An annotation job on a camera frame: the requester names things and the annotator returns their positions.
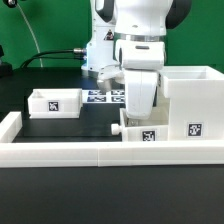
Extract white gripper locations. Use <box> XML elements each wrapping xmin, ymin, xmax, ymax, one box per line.
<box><xmin>124</xmin><ymin>70</ymin><xmax>158</xmax><ymax>120</ymax></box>

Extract white front drawer tray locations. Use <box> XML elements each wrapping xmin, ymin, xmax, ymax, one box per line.
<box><xmin>111</xmin><ymin>107</ymin><xmax>168</xmax><ymax>142</ymax></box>

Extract white drawer tray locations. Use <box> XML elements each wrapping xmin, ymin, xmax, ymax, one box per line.
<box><xmin>28</xmin><ymin>88</ymin><xmax>83</xmax><ymax>119</ymax></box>
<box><xmin>111</xmin><ymin>107</ymin><xmax>168</xmax><ymax>142</ymax></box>

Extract white drawer cabinet box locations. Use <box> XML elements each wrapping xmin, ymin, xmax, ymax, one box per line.
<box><xmin>159</xmin><ymin>66</ymin><xmax>224</xmax><ymax>140</ymax></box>

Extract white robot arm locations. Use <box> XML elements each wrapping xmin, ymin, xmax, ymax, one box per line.
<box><xmin>82</xmin><ymin>0</ymin><xmax>192</xmax><ymax>120</ymax></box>

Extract white rear drawer tray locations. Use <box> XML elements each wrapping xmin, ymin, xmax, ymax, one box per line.
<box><xmin>28</xmin><ymin>88</ymin><xmax>83</xmax><ymax>119</ymax></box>

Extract white marker tag sheet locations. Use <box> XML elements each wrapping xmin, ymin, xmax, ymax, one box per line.
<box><xmin>82</xmin><ymin>89</ymin><xmax>125</xmax><ymax>104</ymax></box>

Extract black device at left edge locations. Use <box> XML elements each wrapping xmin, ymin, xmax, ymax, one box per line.
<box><xmin>0</xmin><ymin>45</ymin><xmax>13</xmax><ymax>77</ymax></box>

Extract black cable with connector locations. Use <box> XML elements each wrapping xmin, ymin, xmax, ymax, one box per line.
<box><xmin>19</xmin><ymin>47</ymin><xmax>88</xmax><ymax>69</ymax></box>

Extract white U-shaped fence wall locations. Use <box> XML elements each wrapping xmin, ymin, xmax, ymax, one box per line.
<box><xmin>0</xmin><ymin>112</ymin><xmax>224</xmax><ymax>168</ymax></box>

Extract white thin cable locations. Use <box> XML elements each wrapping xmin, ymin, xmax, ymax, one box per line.
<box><xmin>16</xmin><ymin>3</ymin><xmax>44</xmax><ymax>69</ymax></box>

